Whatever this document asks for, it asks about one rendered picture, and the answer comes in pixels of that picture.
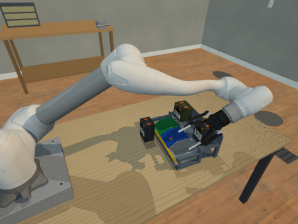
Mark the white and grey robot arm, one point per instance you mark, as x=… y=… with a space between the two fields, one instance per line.
x=125 y=69

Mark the green bin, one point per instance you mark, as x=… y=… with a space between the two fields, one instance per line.
x=165 y=124

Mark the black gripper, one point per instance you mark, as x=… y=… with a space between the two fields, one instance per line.
x=215 y=121

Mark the grey open bin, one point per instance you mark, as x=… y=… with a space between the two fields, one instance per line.
x=179 y=148

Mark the blue open bin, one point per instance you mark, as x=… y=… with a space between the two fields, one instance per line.
x=175 y=134

